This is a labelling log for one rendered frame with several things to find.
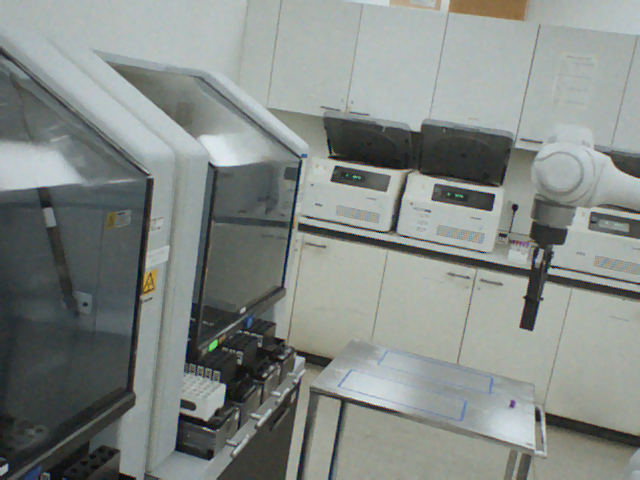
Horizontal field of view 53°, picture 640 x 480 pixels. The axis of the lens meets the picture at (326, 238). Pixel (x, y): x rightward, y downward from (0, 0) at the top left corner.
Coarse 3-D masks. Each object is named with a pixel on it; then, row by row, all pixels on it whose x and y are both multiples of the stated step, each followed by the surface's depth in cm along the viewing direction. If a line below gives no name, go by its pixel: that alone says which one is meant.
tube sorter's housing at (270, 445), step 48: (144, 96) 136; (240, 96) 197; (192, 144) 131; (288, 144) 194; (192, 192) 131; (192, 240) 135; (192, 288) 140; (288, 384) 201; (240, 432) 164; (288, 432) 214
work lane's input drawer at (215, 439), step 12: (228, 408) 156; (180, 420) 149; (192, 420) 149; (204, 420) 148; (216, 420) 150; (228, 420) 153; (180, 432) 149; (192, 432) 148; (204, 432) 148; (216, 432) 147; (228, 432) 154; (204, 444) 148; (216, 444) 148; (228, 444) 153; (240, 444) 153
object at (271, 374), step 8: (264, 368) 182; (272, 368) 183; (280, 368) 188; (248, 376) 178; (256, 376) 177; (264, 376) 177; (272, 376) 182; (264, 384) 176; (272, 384) 183; (264, 392) 177; (272, 392) 183; (288, 392) 185; (264, 400) 179; (280, 400) 179
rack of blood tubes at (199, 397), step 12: (192, 384) 155; (204, 384) 156; (216, 384) 158; (192, 396) 149; (204, 396) 151; (216, 396) 152; (180, 408) 150; (192, 408) 155; (204, 408) 149; (216, 408) 154
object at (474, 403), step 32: (352, 352) 204; (384, 352) 208; (320, 384) 177; (352, 384) 180; (384, 384) 184; (416, 384) 187; (448, 384) 191; (480, 384) 194; (512, 384) 198; (416, 416) 167; (448, 416) 170; (480, 416) 173; (512, 416) 176; (544, 416) 188; (512, 448) 161; (544, 448) 168
